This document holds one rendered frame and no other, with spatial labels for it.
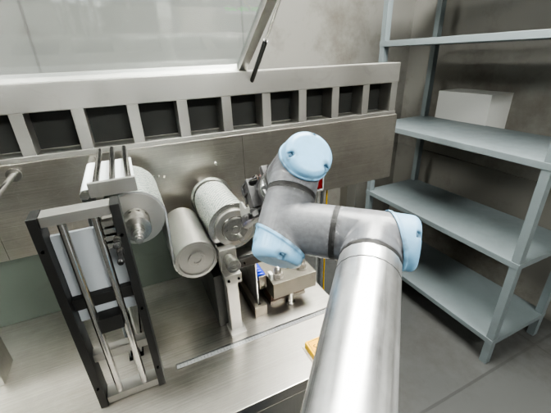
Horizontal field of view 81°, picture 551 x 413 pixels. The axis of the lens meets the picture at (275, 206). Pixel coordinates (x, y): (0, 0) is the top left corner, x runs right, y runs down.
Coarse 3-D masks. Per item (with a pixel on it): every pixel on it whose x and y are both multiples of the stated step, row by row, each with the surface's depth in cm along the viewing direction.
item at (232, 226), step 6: (234, 216) 92; (240, 216) 94; (228, 222) 91; (234, 222) 92; (240, 222) 92; (222, 228) 92; (228, 228) 91; (234, 228) 92; (240, 228) 94; (228, 234) 92; (234, 234) 93; (234, 240) 94
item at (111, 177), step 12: (96, 156) 94; (96, 168) 82; (108, 168) 88; (120, 168) 88; (132, 168) 87; (96, 180) 74; (108, 180) 73; (120, 180) 74; (132, 180) 75; (96, 192) 72; (108, 192) 74; (120, 192) 75
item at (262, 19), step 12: (264, 0) 84; (276, 0) 84; (264, 12) 87; (276, 12) 88; (264, 24) 92; (252, 36) 96; (252, 48) 102; (264, 48) 100; (144, 72) 101; (156, 72) 102; (168, 72) 104; (180, 72) 105; (192, 72) 106; (204, 72) 108
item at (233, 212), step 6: (234, 210) 91; (222, 216) 90; (228, 216) 91; (216, 222) 91; (222, 222) 91; (216, 228) 91; (252, 228) 96; (216, 234) 92; (222, 234) 93; (246, 234) 96; (222, 240) 93; (228, 240) 94
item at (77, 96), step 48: (0, 96) 87; (48, 96) 91; (96, 96) 96; (144, 96) 101; (192, 96) 107; (240, 96) 121; (288, 96) 129; (336, 96) 130; (384, 96) 145; (0, 144) 97; (48, 144) 102; (96, 144) 105; (144, 144) 107
